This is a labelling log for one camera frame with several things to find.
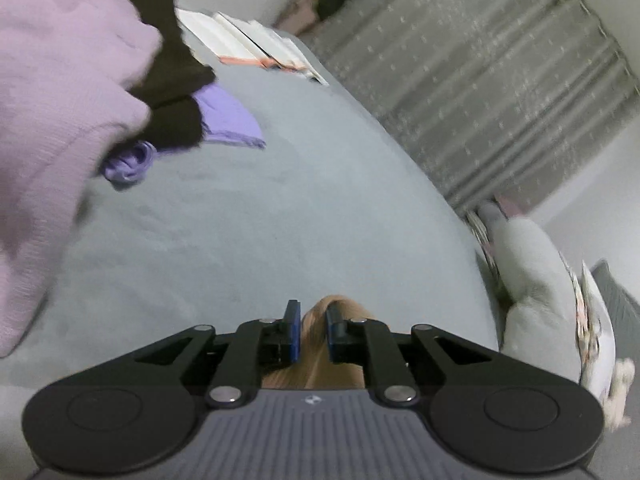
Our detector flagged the grey padded headboard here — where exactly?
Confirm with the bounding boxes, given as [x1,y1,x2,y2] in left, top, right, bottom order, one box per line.
[591,260,640,365]

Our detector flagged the pink hanging garment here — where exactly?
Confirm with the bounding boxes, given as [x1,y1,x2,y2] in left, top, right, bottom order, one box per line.
[274,0,319,36]

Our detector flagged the floral patterned cloth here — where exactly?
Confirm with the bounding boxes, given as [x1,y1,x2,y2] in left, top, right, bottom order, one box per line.
[561,255,600,375]

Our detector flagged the open books and papers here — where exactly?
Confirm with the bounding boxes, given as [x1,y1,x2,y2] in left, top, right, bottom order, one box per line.
[176,9,329,86]

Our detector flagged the white pillow with swirl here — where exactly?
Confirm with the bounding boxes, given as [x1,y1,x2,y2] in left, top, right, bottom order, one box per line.
[577,264,616,403]

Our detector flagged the grey folded duvet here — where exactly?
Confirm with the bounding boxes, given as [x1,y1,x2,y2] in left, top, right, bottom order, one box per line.
[478,202,582,382]

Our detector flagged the cream plush toy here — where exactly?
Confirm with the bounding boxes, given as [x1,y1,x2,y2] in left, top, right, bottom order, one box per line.
[603,358,636,432]

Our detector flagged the grey patterned curtain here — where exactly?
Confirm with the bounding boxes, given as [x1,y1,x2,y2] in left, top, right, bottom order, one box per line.
[305,0,639,214]

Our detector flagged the light purple knit garment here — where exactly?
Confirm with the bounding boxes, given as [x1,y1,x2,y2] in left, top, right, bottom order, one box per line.
[1,0,162,354]

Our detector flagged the grey bed sheet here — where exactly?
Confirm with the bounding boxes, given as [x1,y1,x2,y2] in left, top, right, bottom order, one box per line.
[1,65,499,479]

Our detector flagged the brown knit sweater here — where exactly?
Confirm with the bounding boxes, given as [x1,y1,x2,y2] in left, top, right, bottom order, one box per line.
[262,295,373,390]

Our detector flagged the violet folded cloth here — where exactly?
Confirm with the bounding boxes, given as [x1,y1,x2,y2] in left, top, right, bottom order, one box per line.
[100,84,266,188]

